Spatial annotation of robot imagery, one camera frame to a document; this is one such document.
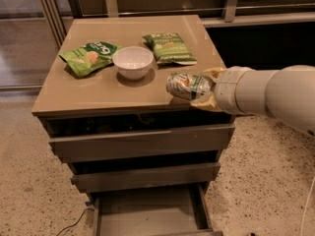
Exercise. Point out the middle drawer front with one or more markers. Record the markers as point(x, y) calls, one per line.
point(146, 178)

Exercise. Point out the green chip bag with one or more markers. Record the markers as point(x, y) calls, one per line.
point(90, 57)
point(169, 47)

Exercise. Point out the taupe drawer cabinet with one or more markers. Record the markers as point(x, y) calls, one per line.
point(105, 102)

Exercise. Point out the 7up soda can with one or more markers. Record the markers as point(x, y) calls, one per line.
point(187, 86)

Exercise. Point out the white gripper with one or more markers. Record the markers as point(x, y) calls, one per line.
point(226, 90)

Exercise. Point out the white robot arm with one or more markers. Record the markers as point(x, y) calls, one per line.
point(287, 94)

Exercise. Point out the white bowl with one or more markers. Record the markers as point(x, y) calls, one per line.
point(133, 62)

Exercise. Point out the top drawer front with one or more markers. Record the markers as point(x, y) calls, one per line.
point(142, 143)

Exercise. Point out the left green chip bag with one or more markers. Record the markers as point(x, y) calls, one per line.
point(90, 57)

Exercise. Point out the metal railing frame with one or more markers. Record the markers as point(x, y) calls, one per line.
point(215, 13)

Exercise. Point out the open bottom drawer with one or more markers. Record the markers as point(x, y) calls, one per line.
point(164, 211)

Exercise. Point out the right green chip bag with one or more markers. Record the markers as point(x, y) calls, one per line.
point(169, 47)

